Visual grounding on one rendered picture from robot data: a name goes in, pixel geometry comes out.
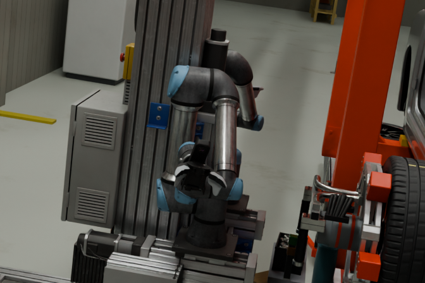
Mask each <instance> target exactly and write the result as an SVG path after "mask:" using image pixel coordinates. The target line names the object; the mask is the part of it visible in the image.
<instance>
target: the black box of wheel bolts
mask: <svg viewBox="0 0 425 283"><path fill-rule="evenodd" d="M289 235H290V234H287V233H284V232H280V233H279V236H278V239H277V242H276V245H275V251H274V258H273V266H272V270H277V271H281V272H284V271H285V264H286V257H287V254H286V251H287V246H288V239H289ZM307 242H308V238H307ZM306 248H307V243H306V247H305V252H306ZM304 259H305V254H304ZM302 268H303V267H297V266H295V265H293V264H292V271H291V274H296V275H301V272H302Z"/></svg>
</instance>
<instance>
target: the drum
mask: <svg viewBox="0 0 425 283"><path fill-rule="evenodd" d="M324 214H325V212H323V211H321V213H320V214H319V215H322V216H324ZM345 216H348V217H349V223H348V224H346V223H341V222H334V221H330V220H326V225H325V230H324V232H317V233H316V243H320V244H327V245H328V246H329V247H333V248H340V249H343V250H350V251H357V252H358V249H359V243H360V232H361V227H362V222H363V221H362V220H359V216H357V215H350V214H346V215H345ZM371 242H372V241H368V240H366V245H365V251H369V250H370V248H371Z"/></svg>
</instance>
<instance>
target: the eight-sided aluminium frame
mask: <svg viewBox="0 0 425 283"><path fill-rule="evenodd" d="M381 167H382V165H381V164H379V163H375V162H368V161H366V162H365V163H364V167H363V170H362V174H361V176H360V179H359V183H357V187H356V191H358V190H360V188H361V184H362V178H363V174H365V179H366V193H367V184H368V182H369V176H370V175H371V172H372V171H375V172H383V171H382V168H381ZM366 196H367V195H366ZM382 204H383V202H376V211H375V218H374V225H371V224H369V215H370V208H371V200H367V199H366V197H365V204H364V215H363V222H362V227H361V232H360V243H359V249H358V252H357V251H356V256H355V266H356V265H357V259H358V258H357V256H358V255H359V252H360V251H362V252H364V250H365V245H366V240H368V241H372V242H371V248H370V252H369V253H373V254H376V250H377V246H378V242H379V237H380V232H381V226H380V225H381V212H382ZM358 208H359V206H358V204H357V203H356V202H354V213H353V214H352V215H357V212H358ZM351 252H352V251H350V250H347V251H346V257H345V268H344V273H343V279H342V283H371V281H370V280H364V279H358V278H357V274H356V267H355V268H354V273H353V274H352V273H349V270H350V259H351Z"/></svg>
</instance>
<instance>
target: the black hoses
mask: <svg viewBox="0 0 425 283"><path fill-rule="evenodd" d="M353 201H354V198H353V197H349V196H347V195H346V194H344V193H343V194H342V195H341V194H339V195H338V194H331V195H330V198H329V202H328V207H327V210H326V212H325V214H324V219H325V220H330V221H334V222H341V223H346V224H348V223H349V217H348V216H345V215H346V213H347V212H348V213H354V207H353V206H351V204H352V203H353Z"/></svg>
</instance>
